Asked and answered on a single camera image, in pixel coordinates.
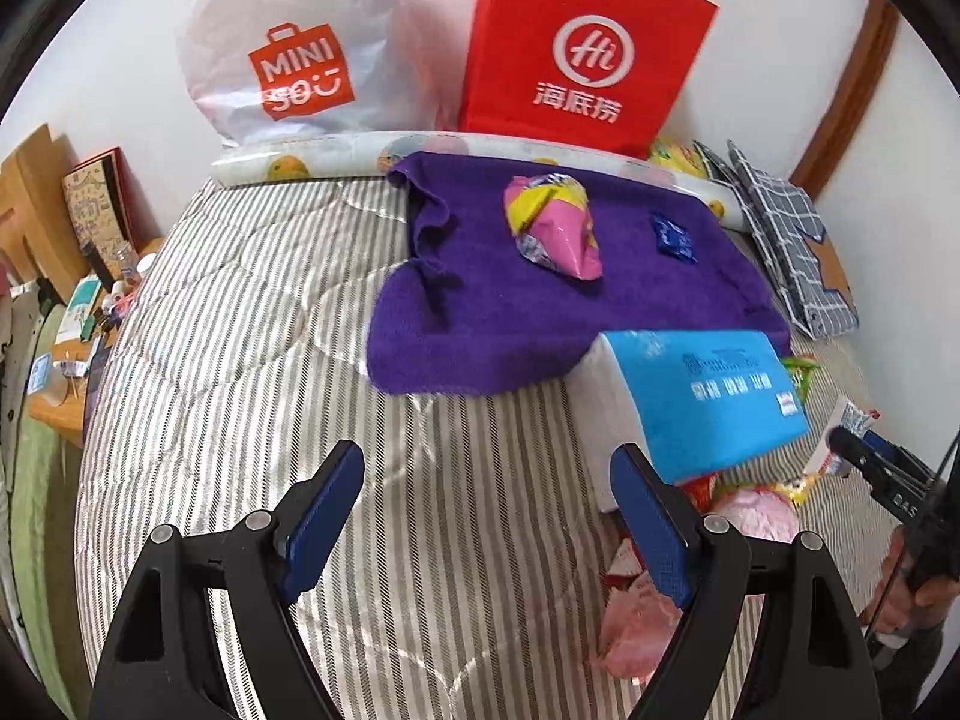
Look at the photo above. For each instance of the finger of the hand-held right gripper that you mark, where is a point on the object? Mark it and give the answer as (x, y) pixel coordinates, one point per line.
(862, 461)
(904, 465)

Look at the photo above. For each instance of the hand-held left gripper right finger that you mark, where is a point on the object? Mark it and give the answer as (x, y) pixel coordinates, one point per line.
(652, 525)

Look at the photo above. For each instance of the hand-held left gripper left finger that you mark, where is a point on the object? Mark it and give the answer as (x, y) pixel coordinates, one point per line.
(322, 517)

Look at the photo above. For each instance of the person's right forearm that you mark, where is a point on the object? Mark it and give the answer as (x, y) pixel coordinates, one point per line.
(907, 660)

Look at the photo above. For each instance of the person's right hand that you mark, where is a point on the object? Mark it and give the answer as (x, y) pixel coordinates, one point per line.
(896, 600)

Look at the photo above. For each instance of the blue tissue pack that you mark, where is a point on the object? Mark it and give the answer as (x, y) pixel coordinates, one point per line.
(712, 405)

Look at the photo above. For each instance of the striped grey quilt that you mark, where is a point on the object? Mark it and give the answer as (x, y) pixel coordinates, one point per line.
(225, 352)

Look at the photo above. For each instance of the large plaid fabric storage box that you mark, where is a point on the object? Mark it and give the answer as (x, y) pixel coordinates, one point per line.
(802, 255)

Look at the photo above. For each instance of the purple towel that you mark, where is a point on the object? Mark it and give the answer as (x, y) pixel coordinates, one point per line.
(487, 300)

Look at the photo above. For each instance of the wooden nightstand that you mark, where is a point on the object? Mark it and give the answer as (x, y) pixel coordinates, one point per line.
(60, 412)

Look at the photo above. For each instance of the green cloth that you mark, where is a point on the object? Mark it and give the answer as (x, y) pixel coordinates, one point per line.
(37, 540)

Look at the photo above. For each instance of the small blue candy packet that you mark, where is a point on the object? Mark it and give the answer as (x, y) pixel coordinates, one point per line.
(673, 238)

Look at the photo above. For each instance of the pink and yellow snack bag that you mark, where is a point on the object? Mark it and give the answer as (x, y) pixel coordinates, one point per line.
(559, 232)

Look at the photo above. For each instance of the teal and white box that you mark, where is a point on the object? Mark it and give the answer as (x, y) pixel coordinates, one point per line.
(79, 307)

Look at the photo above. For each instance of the small plaid fabric storage box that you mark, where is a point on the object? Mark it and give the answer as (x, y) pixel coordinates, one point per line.
(716, 165)

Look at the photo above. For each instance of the fruit print paper roll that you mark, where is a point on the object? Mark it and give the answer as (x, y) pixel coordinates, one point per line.
(300, 161)

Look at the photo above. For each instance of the illustrated cover book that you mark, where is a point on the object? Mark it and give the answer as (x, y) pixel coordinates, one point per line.
(94, 210)

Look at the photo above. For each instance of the white plastic shopping bag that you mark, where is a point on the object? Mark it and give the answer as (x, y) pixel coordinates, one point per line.
(315, 0)

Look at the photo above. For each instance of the red paper bag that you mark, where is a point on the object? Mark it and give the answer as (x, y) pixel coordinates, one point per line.
(525, 15)

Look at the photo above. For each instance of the brown wooden door frame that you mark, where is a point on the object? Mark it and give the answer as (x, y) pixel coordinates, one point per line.
(855, 82)

